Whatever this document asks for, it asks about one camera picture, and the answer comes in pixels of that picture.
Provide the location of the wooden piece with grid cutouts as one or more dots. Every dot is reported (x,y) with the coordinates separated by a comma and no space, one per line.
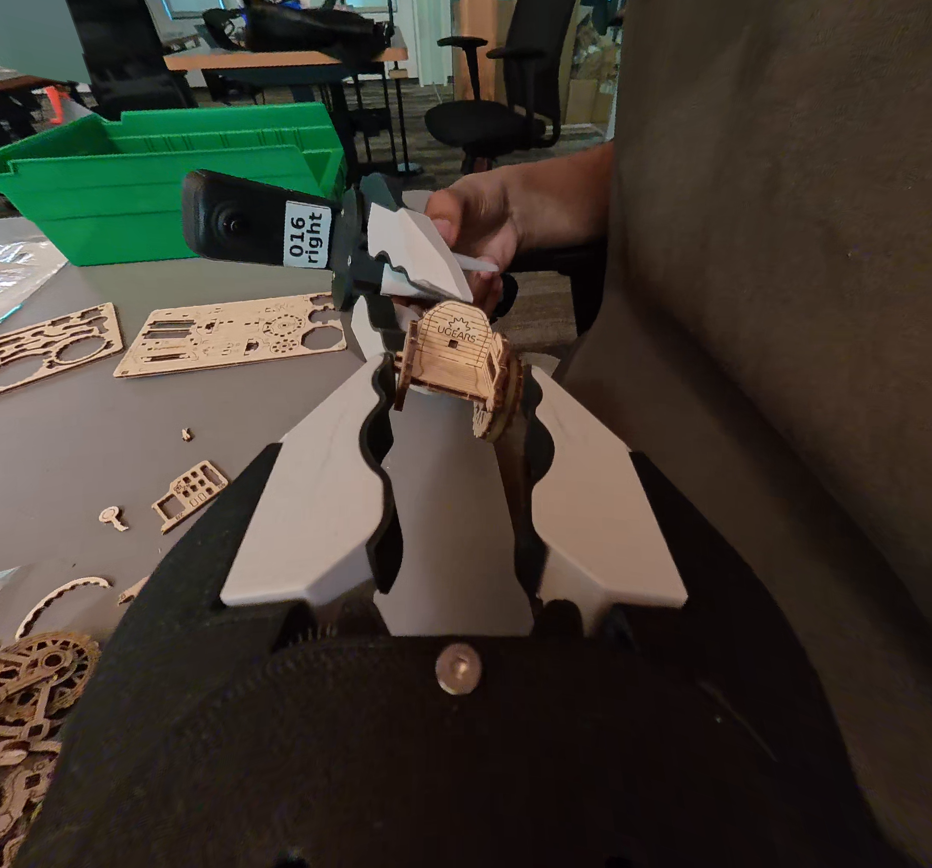
(166,502)

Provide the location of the curved toothed wooden piece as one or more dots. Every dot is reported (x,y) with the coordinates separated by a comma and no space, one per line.
(54,595)

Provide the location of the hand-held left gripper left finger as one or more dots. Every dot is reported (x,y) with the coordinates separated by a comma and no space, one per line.
(306,511)

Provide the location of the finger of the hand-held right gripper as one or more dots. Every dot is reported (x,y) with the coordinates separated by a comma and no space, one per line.
(368,333)
(415,249)

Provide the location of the person's right forearm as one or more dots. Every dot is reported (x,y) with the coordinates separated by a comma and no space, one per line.
(560,191)

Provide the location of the olive brown shirt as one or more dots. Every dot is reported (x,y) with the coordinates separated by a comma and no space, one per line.
(764,300)

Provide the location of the black chair armrest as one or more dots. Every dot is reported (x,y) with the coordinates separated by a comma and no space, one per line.
(560,282)

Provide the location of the person's right hand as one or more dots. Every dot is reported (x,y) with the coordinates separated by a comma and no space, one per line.
(477,216)

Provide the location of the long wooden puzzle sheet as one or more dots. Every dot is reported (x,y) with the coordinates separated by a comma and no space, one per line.
(211,355)

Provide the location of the wooden beam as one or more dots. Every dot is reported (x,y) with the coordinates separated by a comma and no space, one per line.
(477,9)

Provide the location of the hooked small wooden piece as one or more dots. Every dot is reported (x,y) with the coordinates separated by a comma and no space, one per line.
(113,516)

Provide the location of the wooden top office table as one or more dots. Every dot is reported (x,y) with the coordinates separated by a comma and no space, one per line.
(291,61)

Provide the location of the wooden wheel and seat assembly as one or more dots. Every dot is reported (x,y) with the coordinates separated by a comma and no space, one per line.
(451,358)

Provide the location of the green plastic bin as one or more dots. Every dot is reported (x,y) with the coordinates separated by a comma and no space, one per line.
(145,183)

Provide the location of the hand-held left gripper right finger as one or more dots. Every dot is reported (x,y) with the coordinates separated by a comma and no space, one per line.
(604,518)

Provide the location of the black office chair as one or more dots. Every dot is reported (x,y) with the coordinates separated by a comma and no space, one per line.
(510,111)
(124,52)

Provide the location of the clear plastic bag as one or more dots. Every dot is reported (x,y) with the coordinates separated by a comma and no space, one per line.
(22,271)

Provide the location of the wooden motorcycle model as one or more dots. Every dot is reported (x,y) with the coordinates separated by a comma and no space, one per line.
(36,708)

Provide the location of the black bag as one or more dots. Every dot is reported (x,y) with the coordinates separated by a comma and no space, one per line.
(306,27)

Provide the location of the grey desk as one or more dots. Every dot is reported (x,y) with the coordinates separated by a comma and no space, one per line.
(109,416)

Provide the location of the wooden puzzle sheet large cutouts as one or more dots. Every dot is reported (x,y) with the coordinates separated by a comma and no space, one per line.
(18,347)

